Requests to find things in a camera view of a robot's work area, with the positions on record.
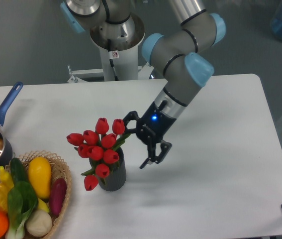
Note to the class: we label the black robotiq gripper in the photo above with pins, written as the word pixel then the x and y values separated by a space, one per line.
pixel 153 124

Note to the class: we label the red tulip bouquet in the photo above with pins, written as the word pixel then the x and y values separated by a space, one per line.
pixel 104 136

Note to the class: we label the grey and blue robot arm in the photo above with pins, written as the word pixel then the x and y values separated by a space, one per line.
pixel 177 57

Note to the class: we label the dark grey ribbed vase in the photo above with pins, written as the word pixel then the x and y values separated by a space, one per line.
pixel 108 170

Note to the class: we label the purple eggplant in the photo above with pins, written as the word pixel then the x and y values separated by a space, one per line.
pixel 57 196

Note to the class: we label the yellow squash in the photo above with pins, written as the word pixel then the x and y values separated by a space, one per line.
pixel 39 175

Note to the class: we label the small yellow vegetable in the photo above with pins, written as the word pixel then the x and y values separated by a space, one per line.
pixel 43 206

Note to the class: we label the green cucumber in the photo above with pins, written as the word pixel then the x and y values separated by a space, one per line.
pixel 17 171

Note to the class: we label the beige garlic bulb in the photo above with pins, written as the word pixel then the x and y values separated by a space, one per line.
pixel 39 223

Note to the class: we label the green bok choy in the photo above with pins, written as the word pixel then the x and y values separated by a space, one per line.
pixel 21 202

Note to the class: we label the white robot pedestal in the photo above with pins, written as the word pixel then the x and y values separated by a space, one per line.
pixel 118 46

